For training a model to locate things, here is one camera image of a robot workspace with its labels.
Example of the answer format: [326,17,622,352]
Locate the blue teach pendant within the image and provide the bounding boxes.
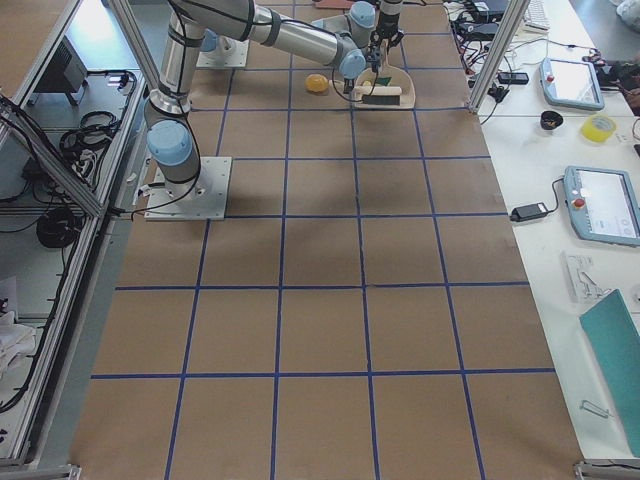
[539,57,605,111]
[563,166,639,247]

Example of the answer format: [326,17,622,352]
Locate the yellow tape roll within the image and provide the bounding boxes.
[580,114,617,144]

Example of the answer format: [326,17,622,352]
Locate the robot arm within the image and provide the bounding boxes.
[145,1,397,199]
[179,1,404,65]

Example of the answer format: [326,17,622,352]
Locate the blue teach pendant far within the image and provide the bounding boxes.
[539,57,605,111]

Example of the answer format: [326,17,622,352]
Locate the aluminium frame post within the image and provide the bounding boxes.
[468,0,530,114]

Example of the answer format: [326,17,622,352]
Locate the teal folder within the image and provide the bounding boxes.
[579,290,639,457]

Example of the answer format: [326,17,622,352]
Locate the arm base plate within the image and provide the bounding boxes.
[144,156,232,221]
[196,36,249,69]

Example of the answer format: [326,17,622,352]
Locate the beige plastic dustpan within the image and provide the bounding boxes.
[350,43,416,110]

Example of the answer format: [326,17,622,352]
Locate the small black bowl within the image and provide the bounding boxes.
[539,110,564,131]

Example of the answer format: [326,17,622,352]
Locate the white hand brush black bristles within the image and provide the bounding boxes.
[351,85,402,108]

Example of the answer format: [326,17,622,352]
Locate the black power adapter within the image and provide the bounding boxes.
[509,202,550,223]

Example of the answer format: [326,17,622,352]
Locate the orange yellow bread lump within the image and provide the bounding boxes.
[304,74,329,94]

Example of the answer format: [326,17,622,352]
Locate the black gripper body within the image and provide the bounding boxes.
[372,14,404,48]
[365,45,381,68]

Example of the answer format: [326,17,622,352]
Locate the blue teach pendant near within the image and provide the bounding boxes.
[563,166,639,247]

